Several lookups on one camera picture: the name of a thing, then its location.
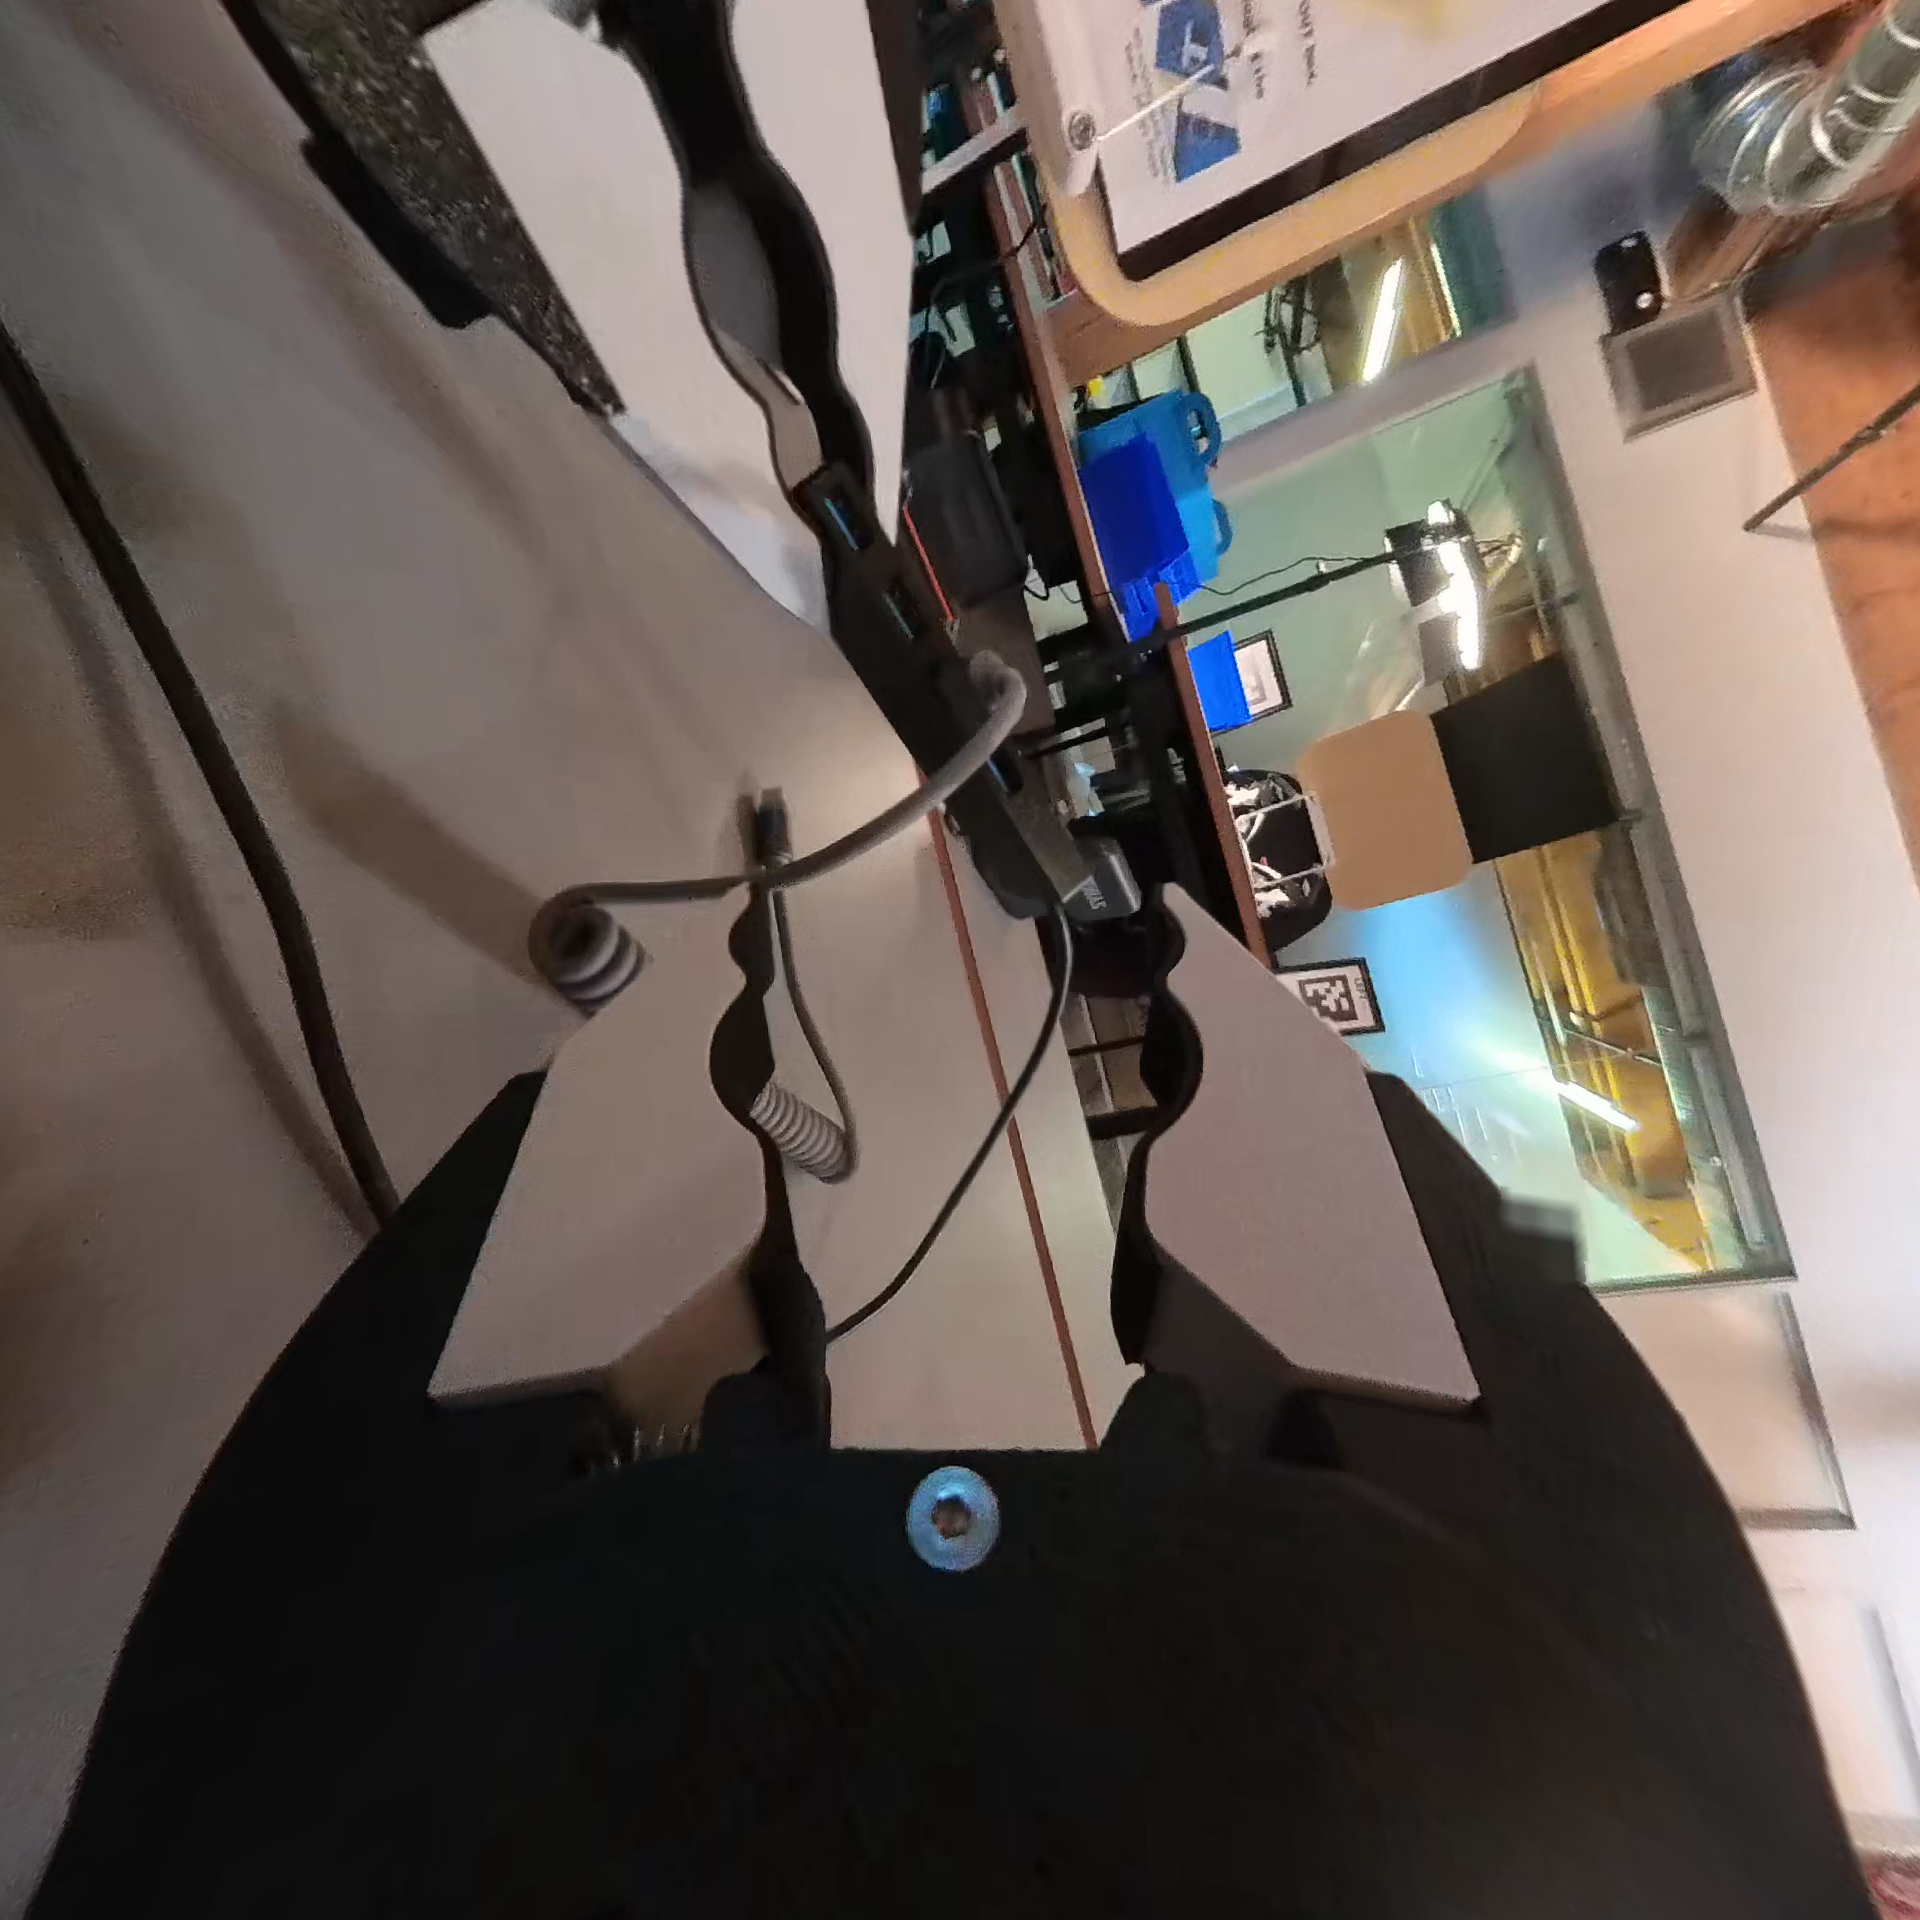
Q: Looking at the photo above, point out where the grey usb cable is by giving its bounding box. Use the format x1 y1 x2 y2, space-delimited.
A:
534 645 1040 1187

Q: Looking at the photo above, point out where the wooden instruction board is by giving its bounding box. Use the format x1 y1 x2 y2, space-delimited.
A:
991 0 1855 338

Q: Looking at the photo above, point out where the black usb hub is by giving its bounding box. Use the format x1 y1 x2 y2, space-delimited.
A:
793 459 1098 920

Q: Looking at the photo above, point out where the silver ceiling duct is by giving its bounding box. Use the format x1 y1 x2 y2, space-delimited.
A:
1696 0 1920 213

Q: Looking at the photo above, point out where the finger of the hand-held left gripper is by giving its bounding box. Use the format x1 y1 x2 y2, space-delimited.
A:
706 0 921 493
428 0 822 508

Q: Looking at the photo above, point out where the thin black hub cable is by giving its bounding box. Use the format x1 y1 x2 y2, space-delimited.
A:
827 899 1079 1339

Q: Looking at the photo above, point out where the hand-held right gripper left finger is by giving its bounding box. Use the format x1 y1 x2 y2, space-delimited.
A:
428 907 829 1450

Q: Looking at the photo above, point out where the black wall panel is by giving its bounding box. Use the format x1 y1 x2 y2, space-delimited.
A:
1434 661 1630 866

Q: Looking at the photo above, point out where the stack of dark blue bins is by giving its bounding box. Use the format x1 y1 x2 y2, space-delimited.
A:
1079 433 1203 634

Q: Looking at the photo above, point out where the studio light on stand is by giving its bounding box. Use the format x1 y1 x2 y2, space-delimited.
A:
1035 503 1502 676

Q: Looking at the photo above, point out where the wall vent grille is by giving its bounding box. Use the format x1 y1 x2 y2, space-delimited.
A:
1606 306 1758 439

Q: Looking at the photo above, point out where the tan rounded board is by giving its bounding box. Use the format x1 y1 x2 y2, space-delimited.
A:
1298 712 1479 907

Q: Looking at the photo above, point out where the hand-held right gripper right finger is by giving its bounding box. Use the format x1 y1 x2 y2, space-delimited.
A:
1112 886 1483 1445

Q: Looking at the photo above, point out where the large framed marker tag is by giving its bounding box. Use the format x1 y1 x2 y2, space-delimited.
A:
1284 961 1380 1043

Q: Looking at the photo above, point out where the thick black cable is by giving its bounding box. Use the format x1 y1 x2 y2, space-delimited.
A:
0 329 406 1237

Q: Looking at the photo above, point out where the light blue handled tote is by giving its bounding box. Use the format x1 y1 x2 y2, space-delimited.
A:
1101 388 1224 578

